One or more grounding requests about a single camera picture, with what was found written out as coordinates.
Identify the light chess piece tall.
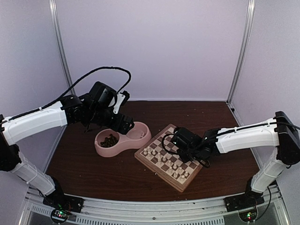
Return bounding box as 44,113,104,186
157,152,162,165

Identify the aluminium frame post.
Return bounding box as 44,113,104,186
226,0,255,105
49,0,73,88

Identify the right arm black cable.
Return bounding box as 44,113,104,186
161,132,211,169

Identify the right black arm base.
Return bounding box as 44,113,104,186
224,194,265,223

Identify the pink double bowl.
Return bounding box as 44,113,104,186
94,121,152,158

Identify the left aluminium frame post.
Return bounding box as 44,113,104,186
49,0,73,88

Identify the wooden chess board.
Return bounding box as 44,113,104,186
135,124,202,192

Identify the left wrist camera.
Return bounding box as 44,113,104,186
113,90,130,114

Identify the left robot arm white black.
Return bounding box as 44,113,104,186
0,82,134,208

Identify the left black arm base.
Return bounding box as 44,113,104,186
43,195,84,224

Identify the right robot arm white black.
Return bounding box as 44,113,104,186
171,111,300,207

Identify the right aluminium frame post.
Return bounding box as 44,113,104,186
226,0,255,105

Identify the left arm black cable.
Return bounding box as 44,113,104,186
39,66,132,111

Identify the dark chess pieces pile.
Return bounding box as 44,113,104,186
100,134,118,148

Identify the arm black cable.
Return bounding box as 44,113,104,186
39,66,132,111
161,132,211,169

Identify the front aluminium rail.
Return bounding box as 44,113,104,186
17,185,291,225

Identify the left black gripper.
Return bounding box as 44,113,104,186
88,106,135,134

